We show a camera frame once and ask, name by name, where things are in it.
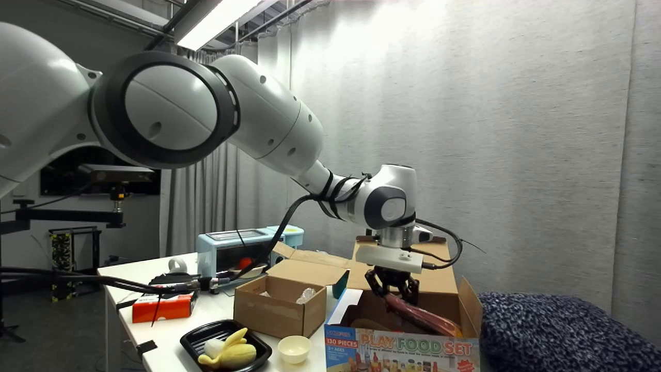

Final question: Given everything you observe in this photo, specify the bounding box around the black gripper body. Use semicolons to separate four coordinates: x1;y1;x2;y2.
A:
364;267;422;287

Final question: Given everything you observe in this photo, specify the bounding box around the pink toy bacon strip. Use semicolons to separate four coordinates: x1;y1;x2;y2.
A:
382;291;462;341

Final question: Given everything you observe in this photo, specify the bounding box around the play food set cardboard box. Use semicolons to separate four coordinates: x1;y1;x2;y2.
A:
323;235;485;372

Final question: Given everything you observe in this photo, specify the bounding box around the plain brown cardboard box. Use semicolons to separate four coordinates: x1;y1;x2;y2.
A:
234;240;353;341

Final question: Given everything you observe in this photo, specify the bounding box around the dark teal round object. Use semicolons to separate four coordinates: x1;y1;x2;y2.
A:
333;269;351;300

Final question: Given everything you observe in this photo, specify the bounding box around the clear bubble wrap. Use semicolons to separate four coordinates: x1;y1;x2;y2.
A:
261;284;324;305

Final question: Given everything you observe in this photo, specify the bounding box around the small cream bowl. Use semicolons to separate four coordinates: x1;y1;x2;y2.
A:
276;332;313;366

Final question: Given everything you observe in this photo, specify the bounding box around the yellow toy banana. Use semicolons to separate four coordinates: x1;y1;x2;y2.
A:
196;326;258;370

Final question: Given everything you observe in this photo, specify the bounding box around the blue speckled cushion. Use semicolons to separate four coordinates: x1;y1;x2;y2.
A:
479;288;661;372

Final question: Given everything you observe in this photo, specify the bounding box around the light blue toaster oven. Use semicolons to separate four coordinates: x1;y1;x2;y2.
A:
196;223;306;296

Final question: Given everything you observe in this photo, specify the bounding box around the black plastic tray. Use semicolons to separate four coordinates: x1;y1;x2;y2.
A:
177;318;274;372

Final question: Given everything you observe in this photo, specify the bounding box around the white pleated curtain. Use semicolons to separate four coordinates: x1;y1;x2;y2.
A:
160;140;306;257

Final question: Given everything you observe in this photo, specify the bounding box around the black round pan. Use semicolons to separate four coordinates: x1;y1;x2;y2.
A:
147;270;203;298

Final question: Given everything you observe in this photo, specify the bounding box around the orange rectangular block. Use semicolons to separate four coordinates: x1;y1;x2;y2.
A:
131;291;194;324

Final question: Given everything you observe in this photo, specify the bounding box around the small black flat object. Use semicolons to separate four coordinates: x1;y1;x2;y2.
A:
135;336;160;358

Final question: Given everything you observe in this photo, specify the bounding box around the ceiling strip light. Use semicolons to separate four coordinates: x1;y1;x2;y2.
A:
173;0;249;52

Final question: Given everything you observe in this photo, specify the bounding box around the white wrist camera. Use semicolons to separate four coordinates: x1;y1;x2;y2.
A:
353;243;423;274

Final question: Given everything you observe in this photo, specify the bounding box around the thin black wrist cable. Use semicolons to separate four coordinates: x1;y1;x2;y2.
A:
411;214;465;270

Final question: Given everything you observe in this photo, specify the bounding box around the thick black cable bundle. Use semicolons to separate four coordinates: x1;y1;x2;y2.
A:
0;171;375;298

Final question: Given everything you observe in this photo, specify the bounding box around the gray box camera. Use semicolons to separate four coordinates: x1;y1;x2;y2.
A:
76;161;157;209

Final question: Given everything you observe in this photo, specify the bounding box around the black wire shelf rack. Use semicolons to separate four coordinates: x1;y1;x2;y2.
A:
46;225;104;303

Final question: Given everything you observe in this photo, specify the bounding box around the black wall screen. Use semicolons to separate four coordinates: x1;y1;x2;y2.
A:
37;146;164;198

